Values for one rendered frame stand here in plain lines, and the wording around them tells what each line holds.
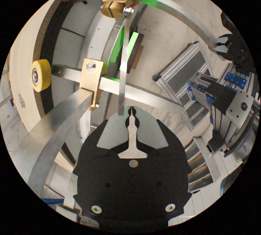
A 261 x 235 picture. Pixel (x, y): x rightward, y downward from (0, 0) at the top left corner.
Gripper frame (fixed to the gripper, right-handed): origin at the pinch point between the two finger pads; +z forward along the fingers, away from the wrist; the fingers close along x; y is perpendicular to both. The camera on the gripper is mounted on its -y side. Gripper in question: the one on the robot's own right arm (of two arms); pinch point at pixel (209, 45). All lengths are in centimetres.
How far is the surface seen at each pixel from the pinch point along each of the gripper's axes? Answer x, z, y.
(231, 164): -64, -62, 243
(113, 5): -7.7, -4.8, -27.0
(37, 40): -15.7, -7.6, -45.6
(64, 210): -52, -34, -28
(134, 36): -7.6, 12.0, -22.3
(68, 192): -53, -25, -28
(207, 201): -164, -138, 255
